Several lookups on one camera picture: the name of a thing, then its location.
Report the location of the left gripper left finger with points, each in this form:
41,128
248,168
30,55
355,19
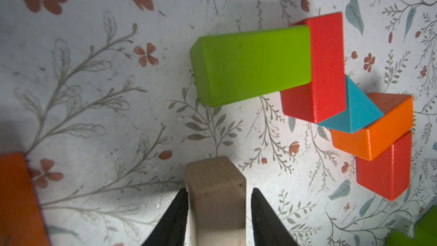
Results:
170,230

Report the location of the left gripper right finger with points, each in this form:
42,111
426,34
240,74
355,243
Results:
268,230

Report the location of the natural wood block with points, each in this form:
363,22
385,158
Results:
217,203

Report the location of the red rectangular block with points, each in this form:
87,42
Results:
388,175

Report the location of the orange rectangular block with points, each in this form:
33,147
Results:
369,142

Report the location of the teal triangle block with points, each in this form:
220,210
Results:
360,111

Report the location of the orange block left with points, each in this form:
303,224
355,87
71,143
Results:
22,222

